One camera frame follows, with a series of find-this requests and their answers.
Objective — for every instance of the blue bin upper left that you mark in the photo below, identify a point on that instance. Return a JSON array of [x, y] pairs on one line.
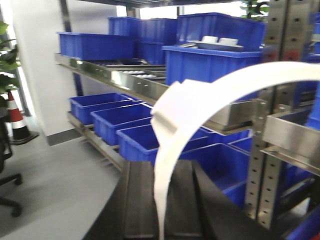
[[93, 46]]

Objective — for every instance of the orange white traffic cone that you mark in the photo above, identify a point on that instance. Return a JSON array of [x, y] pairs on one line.
[[20, 130]]

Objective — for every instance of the blue bin with white parts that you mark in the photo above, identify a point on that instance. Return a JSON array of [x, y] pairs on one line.
[[203, 64]]

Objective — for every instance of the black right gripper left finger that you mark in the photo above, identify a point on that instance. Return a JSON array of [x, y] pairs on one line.
[[130, 212]]

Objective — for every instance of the steel shelf rack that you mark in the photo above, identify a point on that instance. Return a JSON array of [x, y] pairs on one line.
[[289, 29]]

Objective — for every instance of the green potted plant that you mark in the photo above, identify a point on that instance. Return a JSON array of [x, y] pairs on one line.
[[9, 62]]

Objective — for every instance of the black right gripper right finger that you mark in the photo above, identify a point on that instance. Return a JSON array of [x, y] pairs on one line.
[[198, 210]]

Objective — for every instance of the white curved PVC pipe clamp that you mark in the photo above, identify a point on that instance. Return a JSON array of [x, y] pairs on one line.
[[185, 106]]

